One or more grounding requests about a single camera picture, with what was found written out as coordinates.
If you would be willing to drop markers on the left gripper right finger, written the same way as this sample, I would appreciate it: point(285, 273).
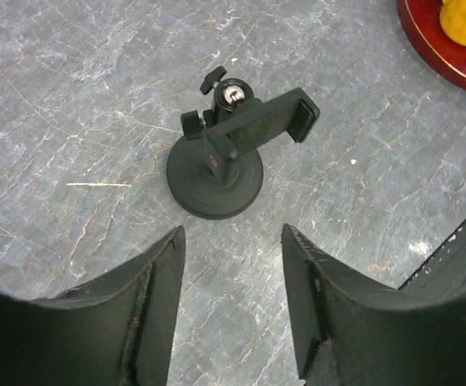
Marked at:
point(344, 325)

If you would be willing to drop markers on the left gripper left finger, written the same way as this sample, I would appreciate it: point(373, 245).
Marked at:
point(125, 319)

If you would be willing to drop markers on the black phone stand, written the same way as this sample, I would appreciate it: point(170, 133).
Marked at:
point(214, 171)

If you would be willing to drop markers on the red round tray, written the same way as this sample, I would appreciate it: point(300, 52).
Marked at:
point(421, 23)

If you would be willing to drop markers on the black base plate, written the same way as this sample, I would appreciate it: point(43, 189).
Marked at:
point(442, 275)

